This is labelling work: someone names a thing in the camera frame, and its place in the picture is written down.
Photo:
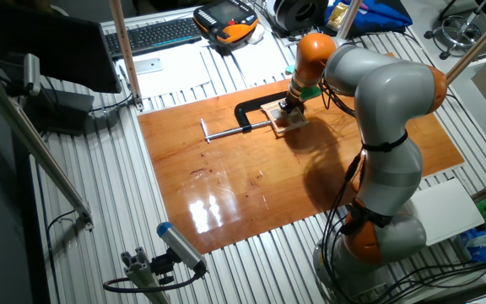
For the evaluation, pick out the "blue tissue packet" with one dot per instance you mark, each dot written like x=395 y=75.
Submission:
x=483 y=245

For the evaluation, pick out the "aluminium profile stand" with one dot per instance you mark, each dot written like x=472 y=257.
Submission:
x=142 y=274

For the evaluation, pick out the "wooden frame post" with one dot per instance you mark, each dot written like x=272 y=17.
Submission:
x=349 y=19
x=483 y=40
x=125 y=50

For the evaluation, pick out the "glossy wooden board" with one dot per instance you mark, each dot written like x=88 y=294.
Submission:
x=226 y=181

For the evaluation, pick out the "black computer monitor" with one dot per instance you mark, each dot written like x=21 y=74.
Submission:
x=57 y=46

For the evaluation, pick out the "grey depth camera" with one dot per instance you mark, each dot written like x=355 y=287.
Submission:
x=32 y=72

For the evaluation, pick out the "black filament spool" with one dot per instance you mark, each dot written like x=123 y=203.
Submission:
x=298 y=14

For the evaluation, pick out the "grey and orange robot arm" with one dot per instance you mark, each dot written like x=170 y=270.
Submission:
x=390 y=88

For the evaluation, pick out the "silver smartphone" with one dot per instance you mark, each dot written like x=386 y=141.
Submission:
x=148 y=66

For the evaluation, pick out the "metal stool base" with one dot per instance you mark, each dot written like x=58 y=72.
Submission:
x=466 y=29

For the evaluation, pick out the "white paper sheet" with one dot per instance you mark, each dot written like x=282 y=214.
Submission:
x=179 y=76
x=260 y=59

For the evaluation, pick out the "miniature wooden window frame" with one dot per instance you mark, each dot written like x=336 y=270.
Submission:
x=291 y=130

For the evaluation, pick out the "black metal C-clamp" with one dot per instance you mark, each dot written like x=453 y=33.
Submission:
x=239 y=112

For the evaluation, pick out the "black camera bracket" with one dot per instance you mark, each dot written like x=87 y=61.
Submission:
x=163 y=266

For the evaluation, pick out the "dark metal bar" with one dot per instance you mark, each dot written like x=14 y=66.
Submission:
x=471 y=295

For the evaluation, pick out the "blue cloth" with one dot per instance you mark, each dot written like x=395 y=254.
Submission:
x=382 y=17

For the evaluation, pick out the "white flat board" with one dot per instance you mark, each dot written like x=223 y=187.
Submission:
x=445 y=211

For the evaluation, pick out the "silver camera with blue cap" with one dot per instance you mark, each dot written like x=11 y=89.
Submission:
x=179 y=245

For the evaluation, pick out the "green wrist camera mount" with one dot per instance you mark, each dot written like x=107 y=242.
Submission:
x=311 y=93

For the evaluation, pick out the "yellow packet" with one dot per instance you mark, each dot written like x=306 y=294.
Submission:
x=338 y=14

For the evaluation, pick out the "black equipment box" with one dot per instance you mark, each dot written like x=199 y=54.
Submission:
x=66 y=110

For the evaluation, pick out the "orange and black teach pendant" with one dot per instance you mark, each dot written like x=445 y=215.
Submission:
x=226 y=25

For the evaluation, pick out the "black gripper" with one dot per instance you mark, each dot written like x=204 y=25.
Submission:
x=291 y=102

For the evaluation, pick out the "black computer keyboard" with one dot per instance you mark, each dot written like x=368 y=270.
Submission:
x=154 y=36

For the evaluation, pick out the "diagonal aluminium bar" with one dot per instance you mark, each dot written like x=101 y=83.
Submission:
x=36 y=143

